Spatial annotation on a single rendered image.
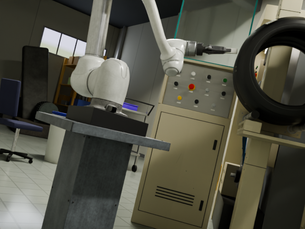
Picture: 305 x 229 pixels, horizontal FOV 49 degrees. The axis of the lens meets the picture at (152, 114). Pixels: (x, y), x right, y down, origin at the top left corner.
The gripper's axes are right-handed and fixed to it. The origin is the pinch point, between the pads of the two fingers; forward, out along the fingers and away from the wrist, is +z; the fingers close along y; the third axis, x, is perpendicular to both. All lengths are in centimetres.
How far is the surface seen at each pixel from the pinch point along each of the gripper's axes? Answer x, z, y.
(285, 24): -12.4, 26.6, -12.7
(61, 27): -239, -445, 711
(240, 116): 36.0, 10.7, 23.7
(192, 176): 80, -17, 50
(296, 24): -12.8, 32.2, -12.8
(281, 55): -5.8, 33.7, 26.1
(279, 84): 13.3, 33.5, 26.1
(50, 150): 83, -204, 212
